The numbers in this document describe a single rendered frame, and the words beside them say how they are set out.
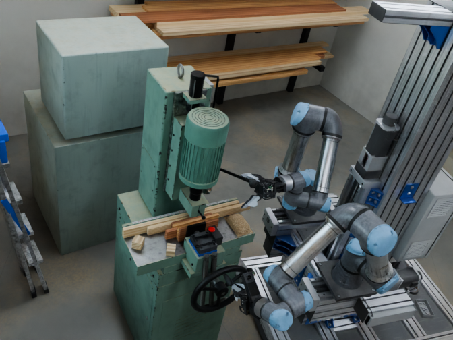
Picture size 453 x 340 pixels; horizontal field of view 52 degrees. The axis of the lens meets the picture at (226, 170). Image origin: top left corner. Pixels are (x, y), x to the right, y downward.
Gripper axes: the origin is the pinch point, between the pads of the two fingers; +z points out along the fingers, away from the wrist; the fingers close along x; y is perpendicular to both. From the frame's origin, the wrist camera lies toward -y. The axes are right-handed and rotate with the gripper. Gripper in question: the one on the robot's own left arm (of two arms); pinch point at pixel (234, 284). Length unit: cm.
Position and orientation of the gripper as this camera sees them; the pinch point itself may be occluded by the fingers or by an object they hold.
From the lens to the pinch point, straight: 202.4
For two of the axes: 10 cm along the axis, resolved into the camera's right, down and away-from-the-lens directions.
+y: 1.1, 9.8, 1.9
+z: -4.9, -1.2, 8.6
